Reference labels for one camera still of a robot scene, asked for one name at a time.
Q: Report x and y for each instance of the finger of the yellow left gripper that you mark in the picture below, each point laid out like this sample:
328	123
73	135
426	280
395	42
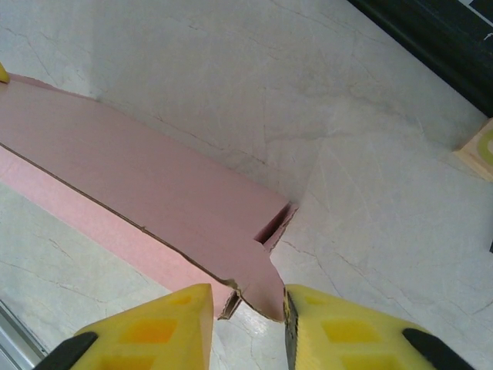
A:
3	75

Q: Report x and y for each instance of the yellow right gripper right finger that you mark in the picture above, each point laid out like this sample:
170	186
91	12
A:
366	335

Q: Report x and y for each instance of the wooden letter block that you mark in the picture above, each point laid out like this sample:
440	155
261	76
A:
479	154

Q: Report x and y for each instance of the pink paper box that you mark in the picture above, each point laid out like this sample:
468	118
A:
135	173

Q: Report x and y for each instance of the aluminium frame rail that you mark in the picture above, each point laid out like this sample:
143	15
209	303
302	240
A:
15	339

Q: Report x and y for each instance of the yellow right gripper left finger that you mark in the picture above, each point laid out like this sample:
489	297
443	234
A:
154	331

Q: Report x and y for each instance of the black white chessboard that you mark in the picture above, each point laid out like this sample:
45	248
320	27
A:
443	46

